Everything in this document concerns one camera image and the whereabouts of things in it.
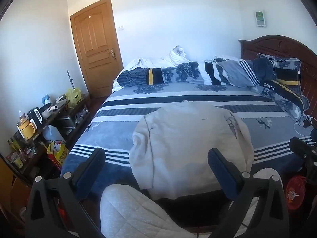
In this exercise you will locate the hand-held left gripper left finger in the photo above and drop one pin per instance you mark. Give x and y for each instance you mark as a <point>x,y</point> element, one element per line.
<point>90,176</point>

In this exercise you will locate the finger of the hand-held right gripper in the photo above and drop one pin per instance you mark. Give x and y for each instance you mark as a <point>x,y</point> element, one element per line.
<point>299,147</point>

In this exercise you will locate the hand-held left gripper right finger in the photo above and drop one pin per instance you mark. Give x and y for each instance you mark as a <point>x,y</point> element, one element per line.
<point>223,176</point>

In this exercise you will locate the cream knit sweater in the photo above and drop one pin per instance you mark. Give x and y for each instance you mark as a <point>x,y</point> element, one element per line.
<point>185,143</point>

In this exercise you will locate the black phone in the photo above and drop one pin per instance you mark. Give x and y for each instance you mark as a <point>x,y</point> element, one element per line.
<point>307,123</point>

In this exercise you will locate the red plastic bag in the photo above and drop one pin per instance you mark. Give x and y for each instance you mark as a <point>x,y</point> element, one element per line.
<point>296,191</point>

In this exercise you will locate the yellow red bag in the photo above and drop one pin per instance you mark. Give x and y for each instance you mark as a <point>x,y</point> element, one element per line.
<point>58,155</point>

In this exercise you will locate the clear plastic water jug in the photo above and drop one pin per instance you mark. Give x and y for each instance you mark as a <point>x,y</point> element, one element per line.
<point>53,133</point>

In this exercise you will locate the person's white quilted pants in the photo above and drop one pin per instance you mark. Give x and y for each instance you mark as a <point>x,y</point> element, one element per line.
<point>133,213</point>

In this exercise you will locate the dark wooden side table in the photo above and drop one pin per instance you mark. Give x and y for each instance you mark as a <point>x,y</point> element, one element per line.
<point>83,109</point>

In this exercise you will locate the patterned pillow with yellow stripe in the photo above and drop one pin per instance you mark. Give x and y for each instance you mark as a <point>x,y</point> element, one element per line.
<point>284,79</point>

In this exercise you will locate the green glass bottle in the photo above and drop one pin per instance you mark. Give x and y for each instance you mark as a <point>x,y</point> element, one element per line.
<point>17,157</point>

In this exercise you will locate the white pan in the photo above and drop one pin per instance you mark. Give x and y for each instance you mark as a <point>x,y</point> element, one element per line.
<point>49,109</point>

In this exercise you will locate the yellow jug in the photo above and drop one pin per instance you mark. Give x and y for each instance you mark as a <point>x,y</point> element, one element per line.
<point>26,130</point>

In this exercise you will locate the black white appliance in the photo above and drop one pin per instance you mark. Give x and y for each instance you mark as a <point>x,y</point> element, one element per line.
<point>34,117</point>

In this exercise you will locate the wooden cabinet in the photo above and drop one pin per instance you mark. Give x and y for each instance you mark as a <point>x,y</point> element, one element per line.
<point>10,186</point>

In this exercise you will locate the yellow plastic bag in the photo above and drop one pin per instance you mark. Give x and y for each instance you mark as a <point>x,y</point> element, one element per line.
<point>73,96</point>

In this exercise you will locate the dark blue cloth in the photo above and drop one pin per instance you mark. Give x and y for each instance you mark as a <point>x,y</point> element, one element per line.
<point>263,68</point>

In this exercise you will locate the plastic bottle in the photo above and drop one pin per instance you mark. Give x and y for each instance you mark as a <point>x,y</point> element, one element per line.
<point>22,116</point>

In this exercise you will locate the dark thin stick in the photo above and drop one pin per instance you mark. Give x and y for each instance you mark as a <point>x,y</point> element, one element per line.
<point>70,79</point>

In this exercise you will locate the navy white striped pillow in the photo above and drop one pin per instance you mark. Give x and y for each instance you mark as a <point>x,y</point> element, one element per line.
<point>230,73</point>

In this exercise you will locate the dark wooden headboard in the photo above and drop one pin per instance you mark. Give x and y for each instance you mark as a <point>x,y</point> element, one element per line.
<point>272,44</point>

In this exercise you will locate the dark patterned rolled duvet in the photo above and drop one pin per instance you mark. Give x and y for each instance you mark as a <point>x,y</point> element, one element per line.
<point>138,78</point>

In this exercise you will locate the wooden door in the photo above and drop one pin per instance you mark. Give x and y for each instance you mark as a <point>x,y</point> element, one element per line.
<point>95,44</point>

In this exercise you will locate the white wall control panel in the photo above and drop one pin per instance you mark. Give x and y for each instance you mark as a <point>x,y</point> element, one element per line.
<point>259,18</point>

